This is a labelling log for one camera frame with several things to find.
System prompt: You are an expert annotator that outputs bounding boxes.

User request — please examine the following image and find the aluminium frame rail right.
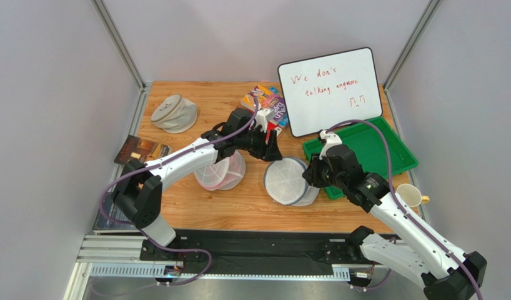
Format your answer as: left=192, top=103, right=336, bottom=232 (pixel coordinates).
left=383, top=0, right=442, bottom=240

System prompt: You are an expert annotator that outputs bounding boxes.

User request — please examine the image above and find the white mesh laundry bag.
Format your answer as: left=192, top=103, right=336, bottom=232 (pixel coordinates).
left=263, top=156, right=319, bottom=207

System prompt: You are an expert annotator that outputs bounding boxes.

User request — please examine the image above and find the aluminium frame rail left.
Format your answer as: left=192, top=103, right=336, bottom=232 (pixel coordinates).
left=91, top=1, right=150, bottom=149

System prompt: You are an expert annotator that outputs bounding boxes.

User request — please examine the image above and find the green plastic tray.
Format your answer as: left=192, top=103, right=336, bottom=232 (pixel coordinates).
left=302, top=116, right=419, bottom=201

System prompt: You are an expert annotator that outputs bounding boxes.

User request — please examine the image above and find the yellow cup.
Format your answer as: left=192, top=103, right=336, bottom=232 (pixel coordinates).
left=396, top=184, right=430, bottom=208

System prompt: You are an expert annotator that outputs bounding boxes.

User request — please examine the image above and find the pink-rimmed mesh laundry bag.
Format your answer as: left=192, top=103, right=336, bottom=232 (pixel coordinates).
left=193, top=151, right=246, bottom=191

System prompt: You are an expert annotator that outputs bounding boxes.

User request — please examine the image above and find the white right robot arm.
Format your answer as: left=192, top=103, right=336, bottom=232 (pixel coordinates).
left=302, top=144, right=487, bottom=299

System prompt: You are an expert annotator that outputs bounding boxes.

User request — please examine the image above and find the aluminium frame rail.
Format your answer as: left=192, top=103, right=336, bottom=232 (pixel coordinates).
left=91, top=1, right=150, bottom=149
left=383, top=0, right=442, bottom=240

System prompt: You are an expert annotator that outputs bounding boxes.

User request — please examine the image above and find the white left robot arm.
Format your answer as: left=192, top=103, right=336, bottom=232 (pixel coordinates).
left=112, top=108, right=282, bottom=246

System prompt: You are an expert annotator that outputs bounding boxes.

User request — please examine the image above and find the red comic paperback book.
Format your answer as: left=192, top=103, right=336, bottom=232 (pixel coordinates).
left=265, top=123, right=284, bottom=142

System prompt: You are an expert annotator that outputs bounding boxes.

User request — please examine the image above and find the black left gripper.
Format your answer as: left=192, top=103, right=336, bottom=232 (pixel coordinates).
left=236, top=124, right=284, bottom=163

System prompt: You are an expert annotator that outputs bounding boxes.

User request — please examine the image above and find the Roald Dahl colourful book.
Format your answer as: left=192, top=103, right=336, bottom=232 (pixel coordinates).
left=240, top=84, right=281, bottom=125

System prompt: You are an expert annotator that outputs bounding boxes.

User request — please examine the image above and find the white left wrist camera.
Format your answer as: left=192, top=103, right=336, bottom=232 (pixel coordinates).
left=252, top=108, right=275, bottom=133

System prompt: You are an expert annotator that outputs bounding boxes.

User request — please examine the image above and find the whiteboard with red writing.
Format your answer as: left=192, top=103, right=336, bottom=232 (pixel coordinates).
left=277, top=47, right=383, bottom=138

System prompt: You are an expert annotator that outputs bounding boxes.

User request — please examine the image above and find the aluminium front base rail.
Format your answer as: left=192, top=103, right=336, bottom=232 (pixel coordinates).
left=62, top=233, right=464, bottom=300

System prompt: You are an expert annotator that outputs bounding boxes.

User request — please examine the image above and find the Kate DiCamillo dark book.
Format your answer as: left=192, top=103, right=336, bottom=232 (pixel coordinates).
left=114, top=135, right=173, bottom=165

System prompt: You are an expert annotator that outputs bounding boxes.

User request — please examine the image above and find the beige mesh laundry bag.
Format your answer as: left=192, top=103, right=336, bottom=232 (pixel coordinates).
left=151, top=94, right=197, bottom=134

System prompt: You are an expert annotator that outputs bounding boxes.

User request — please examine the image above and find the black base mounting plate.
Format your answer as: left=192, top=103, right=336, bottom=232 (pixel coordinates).
left=139, top=229, right=372, bottom=276

